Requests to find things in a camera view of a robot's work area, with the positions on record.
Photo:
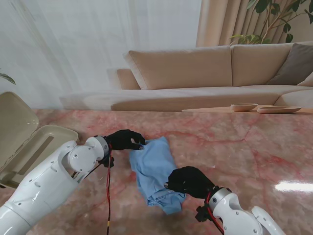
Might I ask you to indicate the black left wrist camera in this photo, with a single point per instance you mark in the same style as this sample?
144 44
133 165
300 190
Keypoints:
108 162

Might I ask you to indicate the light blue button shirt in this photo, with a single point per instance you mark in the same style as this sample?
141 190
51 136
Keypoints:
154 166

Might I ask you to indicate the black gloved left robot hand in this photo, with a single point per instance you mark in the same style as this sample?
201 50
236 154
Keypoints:
124 140

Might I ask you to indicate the beige pleated curtain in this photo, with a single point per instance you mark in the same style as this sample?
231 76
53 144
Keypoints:
220 22

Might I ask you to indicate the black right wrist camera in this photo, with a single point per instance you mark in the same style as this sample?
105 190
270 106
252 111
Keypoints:
201 214

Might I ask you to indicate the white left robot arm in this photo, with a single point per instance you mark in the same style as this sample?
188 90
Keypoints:
41 186

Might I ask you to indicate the white sheer curtain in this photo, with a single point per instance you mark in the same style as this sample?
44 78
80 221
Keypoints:
85 44

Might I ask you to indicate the grey sofa cushion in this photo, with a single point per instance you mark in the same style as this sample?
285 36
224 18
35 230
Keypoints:
296 66

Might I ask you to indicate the cream sofa cushion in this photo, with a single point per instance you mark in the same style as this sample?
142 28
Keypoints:
308 82

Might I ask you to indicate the tall green leafy plant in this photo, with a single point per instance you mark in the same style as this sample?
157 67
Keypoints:
274 22

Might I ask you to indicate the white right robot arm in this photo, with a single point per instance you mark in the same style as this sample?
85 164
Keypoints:
234 213

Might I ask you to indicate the single green plant leaf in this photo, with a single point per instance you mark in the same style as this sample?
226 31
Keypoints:
8 78

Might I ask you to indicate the round wooden bowl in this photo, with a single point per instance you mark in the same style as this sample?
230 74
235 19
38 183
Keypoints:
244 107

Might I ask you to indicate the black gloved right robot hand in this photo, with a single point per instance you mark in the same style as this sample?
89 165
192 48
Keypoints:
190 181

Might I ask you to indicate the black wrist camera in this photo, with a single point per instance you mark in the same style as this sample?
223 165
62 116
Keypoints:
108 162
201 214

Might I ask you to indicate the beige sectional sofa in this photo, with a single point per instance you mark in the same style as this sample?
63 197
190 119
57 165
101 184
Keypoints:
185 71

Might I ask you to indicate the beige hard-shell suitcase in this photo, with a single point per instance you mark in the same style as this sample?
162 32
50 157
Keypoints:
22 137

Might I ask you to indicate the flat wooden tray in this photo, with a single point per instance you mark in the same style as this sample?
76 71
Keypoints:
278 109

